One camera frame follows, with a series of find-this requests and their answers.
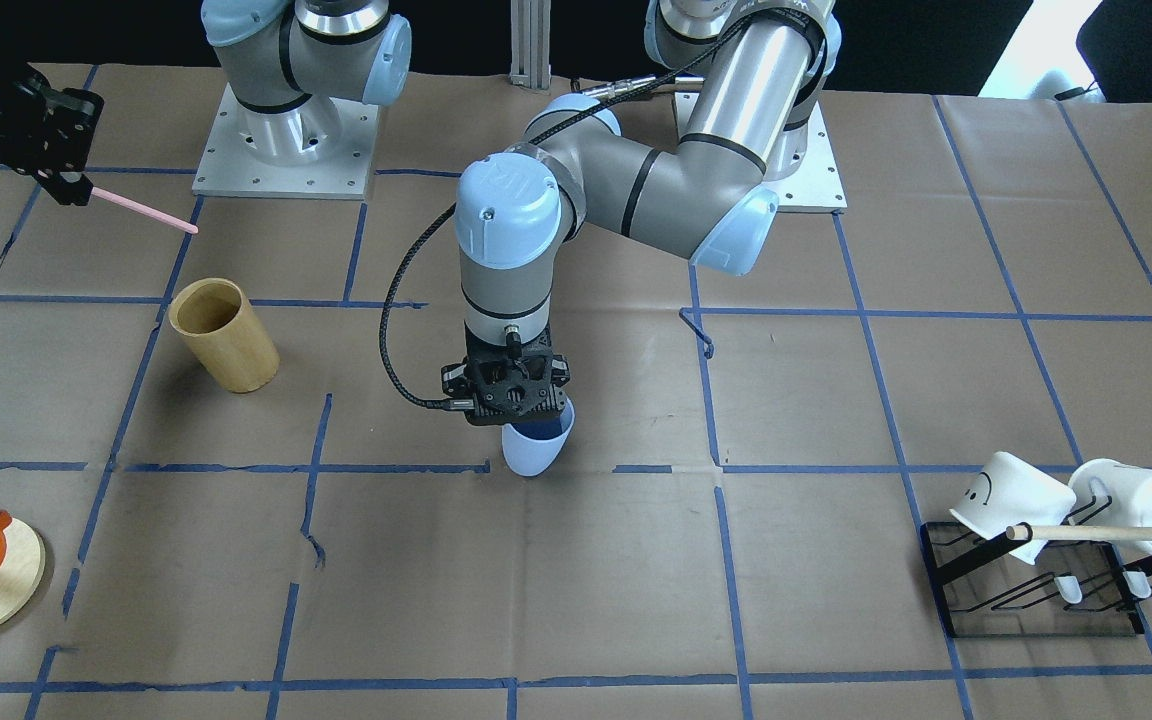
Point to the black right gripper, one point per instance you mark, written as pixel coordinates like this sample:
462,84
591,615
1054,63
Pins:
8,128

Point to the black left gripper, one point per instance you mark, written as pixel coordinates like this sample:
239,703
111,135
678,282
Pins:
452,378

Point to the light blue plastic cup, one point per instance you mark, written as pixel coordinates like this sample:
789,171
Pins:
529,448

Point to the pink chopstick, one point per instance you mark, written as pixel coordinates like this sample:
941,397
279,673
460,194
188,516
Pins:
144,210

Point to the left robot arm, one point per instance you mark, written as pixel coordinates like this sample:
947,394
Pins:
575,166

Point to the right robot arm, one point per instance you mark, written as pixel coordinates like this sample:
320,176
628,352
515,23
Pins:
276,55

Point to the bamboo cylinder holder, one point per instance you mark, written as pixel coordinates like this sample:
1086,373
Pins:
217,321

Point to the white smiley mug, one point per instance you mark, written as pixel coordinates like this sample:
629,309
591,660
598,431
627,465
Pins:
1008,491

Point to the wooden mug tree stand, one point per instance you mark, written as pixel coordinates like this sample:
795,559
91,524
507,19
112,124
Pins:
22,569

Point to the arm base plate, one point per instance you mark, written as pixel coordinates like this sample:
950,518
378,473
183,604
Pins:
322,150
816,170

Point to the aluminium frame post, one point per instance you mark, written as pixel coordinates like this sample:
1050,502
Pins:
529,39

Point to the white mug with handle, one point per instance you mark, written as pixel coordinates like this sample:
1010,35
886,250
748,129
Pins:
1111,494

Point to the black wire mug rack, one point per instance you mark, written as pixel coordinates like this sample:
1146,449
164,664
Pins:
1078,586

